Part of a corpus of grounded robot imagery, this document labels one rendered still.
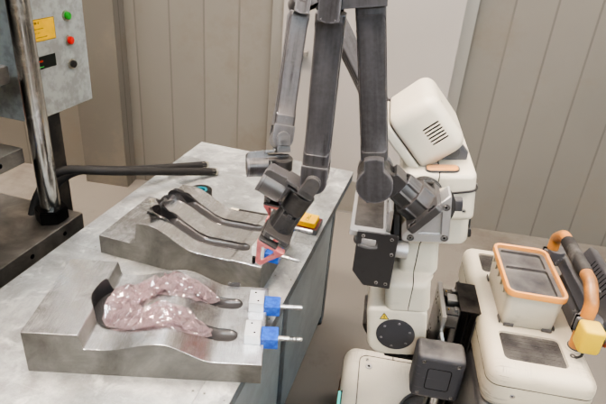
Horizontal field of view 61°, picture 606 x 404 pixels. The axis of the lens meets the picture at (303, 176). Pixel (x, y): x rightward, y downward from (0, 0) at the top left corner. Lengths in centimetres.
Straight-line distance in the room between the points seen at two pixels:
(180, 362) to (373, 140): 62
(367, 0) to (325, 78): 16
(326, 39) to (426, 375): 89
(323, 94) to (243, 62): 226
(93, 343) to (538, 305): 106
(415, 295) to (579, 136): 223
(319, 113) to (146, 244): 70
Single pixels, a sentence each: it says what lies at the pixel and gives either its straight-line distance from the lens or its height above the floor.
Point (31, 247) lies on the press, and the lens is 174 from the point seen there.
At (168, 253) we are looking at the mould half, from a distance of 149.
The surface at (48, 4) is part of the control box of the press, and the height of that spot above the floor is 142.
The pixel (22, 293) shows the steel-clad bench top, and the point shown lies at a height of 80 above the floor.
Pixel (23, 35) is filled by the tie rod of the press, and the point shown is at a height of 138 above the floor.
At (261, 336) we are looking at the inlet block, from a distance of 121.
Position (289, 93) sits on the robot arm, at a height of 129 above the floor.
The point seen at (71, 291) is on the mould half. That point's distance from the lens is 132.
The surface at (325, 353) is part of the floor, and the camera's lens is 243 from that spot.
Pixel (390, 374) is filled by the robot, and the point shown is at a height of 28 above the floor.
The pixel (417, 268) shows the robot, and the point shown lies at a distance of 140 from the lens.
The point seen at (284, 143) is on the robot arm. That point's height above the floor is 118.
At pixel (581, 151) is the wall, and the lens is 349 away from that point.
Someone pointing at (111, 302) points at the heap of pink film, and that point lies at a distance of 129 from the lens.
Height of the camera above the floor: 170
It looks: 26 degrees down
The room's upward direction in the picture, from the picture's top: 5 degrees clockwise
